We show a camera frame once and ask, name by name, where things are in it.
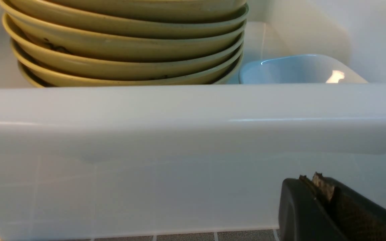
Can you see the yellow noodle bowl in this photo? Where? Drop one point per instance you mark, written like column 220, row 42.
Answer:
column 182, row 11

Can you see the stacked yellow bowl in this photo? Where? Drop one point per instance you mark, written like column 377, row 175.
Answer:
column 95, row 22
column 119, row 48
column 44, row 78
column 116, row 70
column 28, row 61

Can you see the large translucent white bin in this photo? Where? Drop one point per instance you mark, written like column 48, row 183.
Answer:
column 90, row 163

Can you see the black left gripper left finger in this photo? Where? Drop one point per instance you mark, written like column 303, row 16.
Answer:
column 303, row 209

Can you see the top stacked yellow bowl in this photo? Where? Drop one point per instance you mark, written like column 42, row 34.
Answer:
column 95, row 22

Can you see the white square dish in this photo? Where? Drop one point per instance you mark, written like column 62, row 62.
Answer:
column 300, row 69

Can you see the bottom stacked yellow bowl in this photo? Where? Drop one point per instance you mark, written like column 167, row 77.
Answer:
column 44, row 78

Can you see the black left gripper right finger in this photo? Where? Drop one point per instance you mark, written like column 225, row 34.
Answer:
column 357, row 217

